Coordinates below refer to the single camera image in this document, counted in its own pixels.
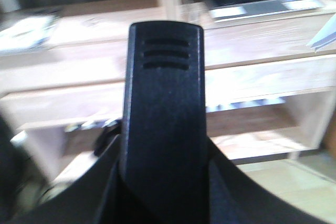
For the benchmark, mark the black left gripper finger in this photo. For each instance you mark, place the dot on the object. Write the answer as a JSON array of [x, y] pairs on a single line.
[[163, 160]]

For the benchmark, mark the white paper sheet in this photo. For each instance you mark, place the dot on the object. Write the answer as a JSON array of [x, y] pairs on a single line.
[[324, 37]]

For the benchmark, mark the wooden shelf unit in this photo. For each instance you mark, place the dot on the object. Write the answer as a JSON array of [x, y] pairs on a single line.
[[267, 91]]

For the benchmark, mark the white left laptop label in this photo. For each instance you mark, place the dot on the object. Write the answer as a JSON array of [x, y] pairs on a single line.
[[227, 12]]

